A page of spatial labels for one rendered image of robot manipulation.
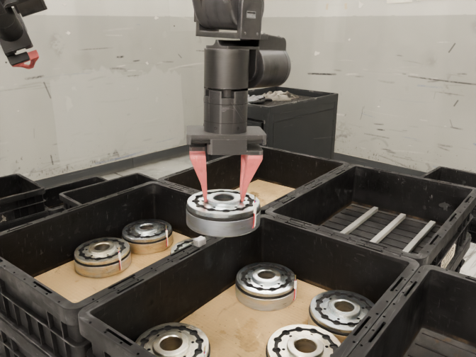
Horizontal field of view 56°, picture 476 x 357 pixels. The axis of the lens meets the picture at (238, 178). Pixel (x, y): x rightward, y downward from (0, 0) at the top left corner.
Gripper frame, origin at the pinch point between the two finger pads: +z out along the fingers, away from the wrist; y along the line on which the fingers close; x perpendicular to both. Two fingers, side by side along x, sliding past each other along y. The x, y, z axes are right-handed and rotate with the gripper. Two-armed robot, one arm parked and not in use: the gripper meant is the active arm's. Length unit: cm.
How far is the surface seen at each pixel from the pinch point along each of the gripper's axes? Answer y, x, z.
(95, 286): 21.1, -13.7, 21.5
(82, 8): 85, -326, -41
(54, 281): 28.6, -16.1, 21.6
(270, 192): -18, -56, 19
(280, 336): -7.6, 6.7, 18.3
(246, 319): -4.0, -1.4, 21.1
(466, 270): -62, -32, 31
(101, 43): 74, -335, -15
